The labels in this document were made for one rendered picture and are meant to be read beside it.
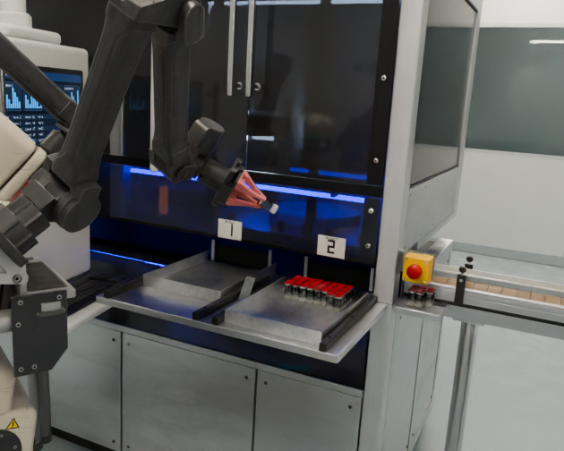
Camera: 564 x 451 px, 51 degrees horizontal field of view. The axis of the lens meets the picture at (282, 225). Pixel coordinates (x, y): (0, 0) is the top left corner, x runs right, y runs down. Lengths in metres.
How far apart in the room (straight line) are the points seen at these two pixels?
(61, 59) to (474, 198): 4.93
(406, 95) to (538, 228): 4.74
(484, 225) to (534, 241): 0.49
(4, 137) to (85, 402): 1.50
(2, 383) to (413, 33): 1.24
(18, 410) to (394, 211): 1.02
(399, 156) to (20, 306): 1.00
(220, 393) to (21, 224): 1.19
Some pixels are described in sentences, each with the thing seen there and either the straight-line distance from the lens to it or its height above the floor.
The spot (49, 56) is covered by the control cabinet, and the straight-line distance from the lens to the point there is 1.92.
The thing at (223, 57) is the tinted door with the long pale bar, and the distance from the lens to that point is 1.85.
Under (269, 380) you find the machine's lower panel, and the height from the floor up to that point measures 0.55.
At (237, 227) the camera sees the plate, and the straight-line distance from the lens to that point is 1.84.
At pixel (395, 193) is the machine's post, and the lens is 1.63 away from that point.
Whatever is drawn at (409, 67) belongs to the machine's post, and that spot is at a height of 1.53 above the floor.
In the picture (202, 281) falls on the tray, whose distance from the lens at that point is 1.79.
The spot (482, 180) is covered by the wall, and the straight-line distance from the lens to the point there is 6.24.
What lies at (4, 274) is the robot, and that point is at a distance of 1.06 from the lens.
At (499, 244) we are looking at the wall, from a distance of 6.32.
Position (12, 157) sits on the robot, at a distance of 1.17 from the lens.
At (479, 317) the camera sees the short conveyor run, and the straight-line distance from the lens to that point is 1.78.
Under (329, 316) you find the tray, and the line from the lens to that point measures 1.57.
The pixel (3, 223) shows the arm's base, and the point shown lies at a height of 1.21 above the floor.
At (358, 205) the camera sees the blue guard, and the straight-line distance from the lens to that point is 1.67.
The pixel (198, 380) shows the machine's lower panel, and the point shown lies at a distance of 2.09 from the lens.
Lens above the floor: 1.43
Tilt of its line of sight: 12 degrees down
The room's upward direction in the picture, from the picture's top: 3 degrees clockwise
